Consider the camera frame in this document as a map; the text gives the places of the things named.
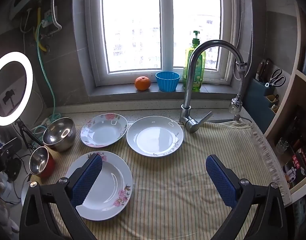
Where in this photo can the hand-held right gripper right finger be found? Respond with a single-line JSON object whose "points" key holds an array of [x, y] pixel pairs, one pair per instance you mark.
{"points": [[221, 180]]}

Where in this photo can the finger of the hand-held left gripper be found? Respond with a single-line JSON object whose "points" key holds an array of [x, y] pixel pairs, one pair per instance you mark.
{"points": [[7, 152]]}

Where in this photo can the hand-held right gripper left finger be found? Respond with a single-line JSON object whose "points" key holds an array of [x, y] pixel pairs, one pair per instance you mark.
{"points": [[86, 180]]}

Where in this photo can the pink floral plate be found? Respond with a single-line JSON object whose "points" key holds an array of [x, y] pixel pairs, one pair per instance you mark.
{"points": [[105, 130], [110, 180]]}

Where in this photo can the white plate grey leaf print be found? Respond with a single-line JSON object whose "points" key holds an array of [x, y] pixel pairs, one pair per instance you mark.
{"points": [[155, 137]]}

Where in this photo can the red steel-lined bowl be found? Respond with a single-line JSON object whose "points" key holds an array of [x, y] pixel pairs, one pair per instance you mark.
{"points": [[39, 160]]}

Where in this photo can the yellow striped cloth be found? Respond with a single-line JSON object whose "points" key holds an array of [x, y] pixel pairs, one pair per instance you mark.
{"points": [[168, 180]]}

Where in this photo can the large steel bowl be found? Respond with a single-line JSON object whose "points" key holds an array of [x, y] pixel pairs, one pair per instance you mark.
{"points": [[59, 132]]}

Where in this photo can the clear glass cup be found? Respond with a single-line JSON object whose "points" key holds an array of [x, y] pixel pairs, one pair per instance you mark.
{"points": [[283, 146]]}

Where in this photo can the red printed box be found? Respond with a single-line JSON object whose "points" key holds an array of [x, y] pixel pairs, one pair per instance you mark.
{"points": [[296, 167]]}

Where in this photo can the chrome pull-out sprayer head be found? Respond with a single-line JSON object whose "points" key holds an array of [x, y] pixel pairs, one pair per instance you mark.
{"points": [[235, 103]]}

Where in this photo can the chrome faucet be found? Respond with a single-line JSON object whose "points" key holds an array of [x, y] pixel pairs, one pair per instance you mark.
{"points": [[186, 100]]}

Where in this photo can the blue knife holder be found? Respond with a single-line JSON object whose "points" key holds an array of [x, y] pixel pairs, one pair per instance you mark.
{"points": [[258, 100]]}

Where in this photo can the green dish soap bottle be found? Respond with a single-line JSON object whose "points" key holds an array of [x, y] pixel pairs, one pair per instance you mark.
{"points": [[199, 80]]}

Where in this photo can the wooden shelf cabinet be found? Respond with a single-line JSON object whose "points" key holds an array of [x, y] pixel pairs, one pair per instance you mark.
{"points": [[293, 100]]}

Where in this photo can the orange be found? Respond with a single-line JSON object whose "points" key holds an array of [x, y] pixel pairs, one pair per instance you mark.
{"points": [[143, 83]]}

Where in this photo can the blue ribbed cup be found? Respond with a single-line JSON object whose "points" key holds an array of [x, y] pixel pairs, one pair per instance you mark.
{"points": [[168, 81]]}

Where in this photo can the yellow pipe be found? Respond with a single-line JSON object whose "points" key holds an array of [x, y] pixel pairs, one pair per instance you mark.
{"points": [[38, 17]]}

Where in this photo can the white-framed window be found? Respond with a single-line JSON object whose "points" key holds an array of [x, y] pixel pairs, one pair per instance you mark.
{"points": [[133, 30]]}

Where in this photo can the wall socket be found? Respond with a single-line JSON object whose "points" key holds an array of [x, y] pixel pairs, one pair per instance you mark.
{"points": [[51, 17]]}

